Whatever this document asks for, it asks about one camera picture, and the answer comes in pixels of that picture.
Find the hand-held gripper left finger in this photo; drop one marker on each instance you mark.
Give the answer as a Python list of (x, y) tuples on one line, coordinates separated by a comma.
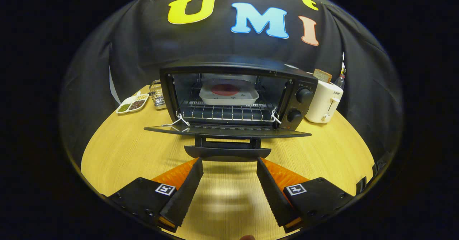
[(184, 197)]

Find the white rectangular dish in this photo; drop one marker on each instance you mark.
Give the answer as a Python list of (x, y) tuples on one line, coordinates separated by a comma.
[(247, 96)]

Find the white toaster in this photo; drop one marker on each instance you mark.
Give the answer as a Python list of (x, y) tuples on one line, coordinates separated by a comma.
[(322, 103)]

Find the pink ham slice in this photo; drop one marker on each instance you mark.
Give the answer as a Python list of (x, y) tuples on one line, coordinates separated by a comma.
[(225, 89)]

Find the clear plastic water bottle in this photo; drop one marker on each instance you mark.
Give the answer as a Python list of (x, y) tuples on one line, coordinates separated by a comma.
[(340, 80)]

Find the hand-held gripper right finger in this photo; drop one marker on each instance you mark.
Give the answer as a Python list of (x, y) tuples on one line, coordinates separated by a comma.
[(272, 193)]

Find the brown bread slice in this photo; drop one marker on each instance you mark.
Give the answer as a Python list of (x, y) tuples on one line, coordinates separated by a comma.
[(322, 76)]

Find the black backdrop cloth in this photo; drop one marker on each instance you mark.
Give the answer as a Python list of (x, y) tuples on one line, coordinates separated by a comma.
[(89, 89)]

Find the black toaster oven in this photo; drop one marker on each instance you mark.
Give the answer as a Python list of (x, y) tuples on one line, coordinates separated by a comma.
[(299, 107)]

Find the white divided dish with beans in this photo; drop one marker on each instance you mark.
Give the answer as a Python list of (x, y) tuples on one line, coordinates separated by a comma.
[(132, 105)]

